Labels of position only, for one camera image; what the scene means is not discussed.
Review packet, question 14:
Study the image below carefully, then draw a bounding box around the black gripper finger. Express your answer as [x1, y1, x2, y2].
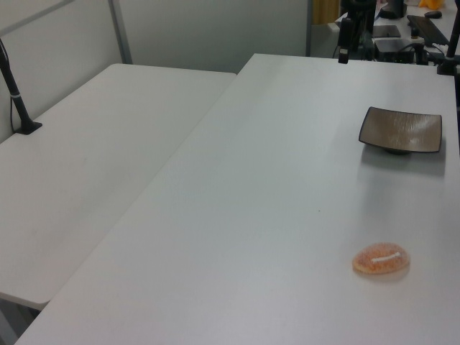
[338, 17, 354, 65]
[361, 17, 376, 61]

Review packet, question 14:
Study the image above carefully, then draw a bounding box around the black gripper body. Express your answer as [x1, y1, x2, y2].
[339, 0, 377, 21]

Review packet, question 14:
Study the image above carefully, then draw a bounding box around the orange sugared bread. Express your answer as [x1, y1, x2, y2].
[351, 242, 411, 276]

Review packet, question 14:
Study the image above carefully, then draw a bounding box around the brown square ceramic plate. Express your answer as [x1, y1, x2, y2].
[357, 106, 443, 156]

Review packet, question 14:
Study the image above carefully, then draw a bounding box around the grey flat box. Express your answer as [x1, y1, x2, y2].
[372, 24, 402, 38]

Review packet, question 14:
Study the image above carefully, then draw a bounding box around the grey computer box with lights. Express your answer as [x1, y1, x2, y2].
[374, 38, 415, 63]

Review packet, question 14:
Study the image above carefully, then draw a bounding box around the yellow panel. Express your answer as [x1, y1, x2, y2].
[311, 0, 341, 26]

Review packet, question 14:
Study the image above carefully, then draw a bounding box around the black keyboard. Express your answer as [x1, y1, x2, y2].
[406, 14, 451, 47]

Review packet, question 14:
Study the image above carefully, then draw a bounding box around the black camera pole with base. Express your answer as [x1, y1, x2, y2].
[436, 29, 460, 76]

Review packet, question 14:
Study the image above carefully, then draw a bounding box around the black camera stand with clamp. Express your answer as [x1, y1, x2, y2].
[0, 37, 44, 136]

